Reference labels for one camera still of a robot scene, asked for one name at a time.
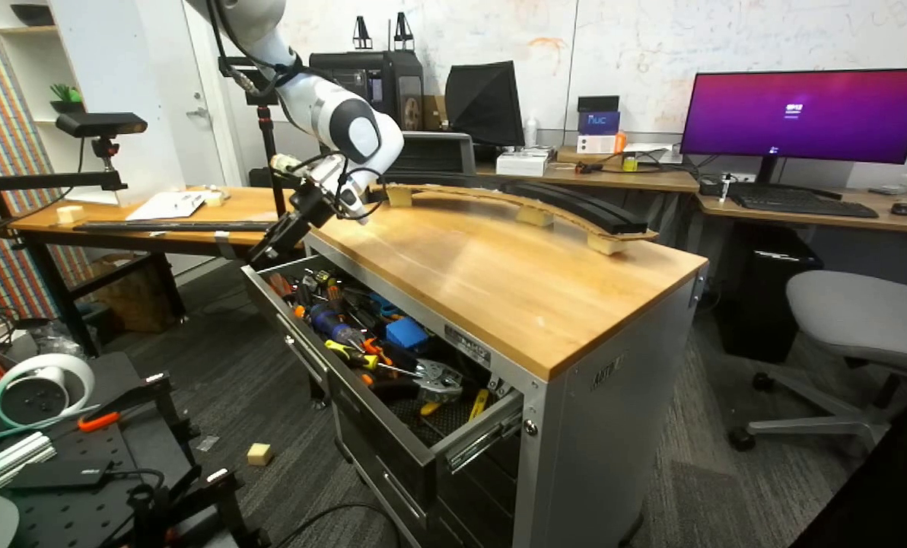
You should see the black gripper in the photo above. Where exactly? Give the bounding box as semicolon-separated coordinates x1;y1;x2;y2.
293;163;365;233

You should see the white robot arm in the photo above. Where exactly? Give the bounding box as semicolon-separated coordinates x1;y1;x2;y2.
185;0;405;221

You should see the blue rectangular box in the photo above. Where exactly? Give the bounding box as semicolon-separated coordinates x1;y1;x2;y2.
387;318;429;350

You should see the wooden side desk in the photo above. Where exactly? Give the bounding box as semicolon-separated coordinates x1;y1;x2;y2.
6;183;297;257

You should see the black computer tower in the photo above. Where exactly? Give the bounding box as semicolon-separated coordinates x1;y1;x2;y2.
312;52;422;129

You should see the grey metal tool drawer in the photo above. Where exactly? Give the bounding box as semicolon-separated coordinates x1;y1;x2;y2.
242;257;520;507

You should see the small wooden block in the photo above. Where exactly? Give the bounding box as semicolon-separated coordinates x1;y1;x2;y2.
247;443;273;467

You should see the curved wooden piece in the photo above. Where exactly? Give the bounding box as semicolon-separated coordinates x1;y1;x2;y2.
383;183;657;257

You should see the grey tool cabinet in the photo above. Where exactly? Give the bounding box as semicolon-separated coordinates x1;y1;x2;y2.
242;206;708;548

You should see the white tape roll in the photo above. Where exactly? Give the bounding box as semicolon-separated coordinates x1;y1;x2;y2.
0;354;96;427

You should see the black keyboard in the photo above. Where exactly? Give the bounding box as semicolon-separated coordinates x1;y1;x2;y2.
730;188;877;221

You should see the computer monitor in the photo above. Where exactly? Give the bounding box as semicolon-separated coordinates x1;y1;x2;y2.
678;67;907;183

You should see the grey office chair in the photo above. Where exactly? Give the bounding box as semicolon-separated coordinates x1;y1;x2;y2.
729;271;907;452

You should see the blue handled screwdriver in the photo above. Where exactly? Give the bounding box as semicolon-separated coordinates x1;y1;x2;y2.
308;306;363;343

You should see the black camera on stand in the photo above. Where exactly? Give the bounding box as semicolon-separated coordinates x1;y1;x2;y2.
54;113;145;138

